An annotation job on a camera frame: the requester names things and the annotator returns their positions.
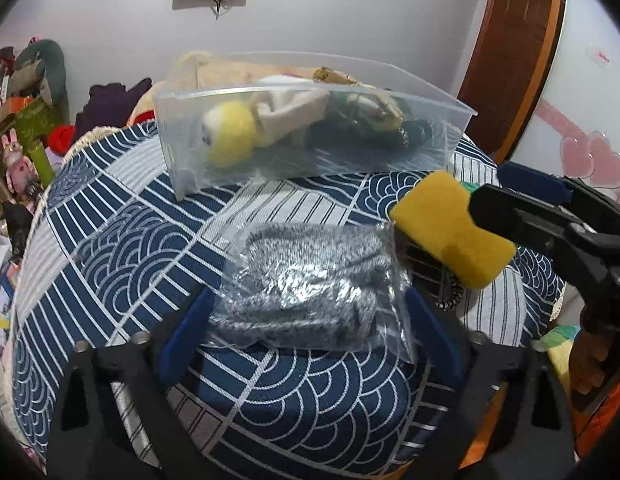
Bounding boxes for yellow sponge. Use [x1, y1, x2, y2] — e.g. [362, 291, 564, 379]
[389, 171, 516, 289]

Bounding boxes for black chain pouch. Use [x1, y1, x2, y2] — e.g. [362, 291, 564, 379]
[307, 102, 434, 153]

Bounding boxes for floral fabric bundle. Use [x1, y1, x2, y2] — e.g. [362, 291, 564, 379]
[312, 65, 407, 134]

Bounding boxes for yellow round plush toy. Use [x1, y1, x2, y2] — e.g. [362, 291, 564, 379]
[202, 101, 258, 168]

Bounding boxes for person's right hand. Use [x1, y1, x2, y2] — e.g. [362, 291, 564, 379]
[569, 330, 612, 394]

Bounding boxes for blue white patterned cloth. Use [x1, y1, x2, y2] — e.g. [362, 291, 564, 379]
[9, 121, 566, 480]

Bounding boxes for brown wooden door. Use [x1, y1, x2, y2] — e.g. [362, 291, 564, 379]
[459, 0, 565, 162]

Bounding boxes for grey gloves in plastic bag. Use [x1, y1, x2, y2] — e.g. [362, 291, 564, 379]
[209, 222, 415, 363]

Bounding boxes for pink rabbit plush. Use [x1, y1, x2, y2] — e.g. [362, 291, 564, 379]
[1, 128, 39, 200]

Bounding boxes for clear plastic storage box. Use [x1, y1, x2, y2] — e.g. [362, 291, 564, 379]
[153, 51, 477, 198]

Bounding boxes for dark purple blanket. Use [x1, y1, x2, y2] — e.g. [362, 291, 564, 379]
[72, 78, 152, 142]

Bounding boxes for green cardboard box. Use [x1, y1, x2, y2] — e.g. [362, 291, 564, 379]
[0, 98, 63, 176]

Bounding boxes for beige fleece blanket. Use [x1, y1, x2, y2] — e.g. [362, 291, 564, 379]
[127, 50, 322, 126]

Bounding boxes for grey green plush dinosaur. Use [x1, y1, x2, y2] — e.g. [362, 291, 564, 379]
[7, 39, 66, 107]

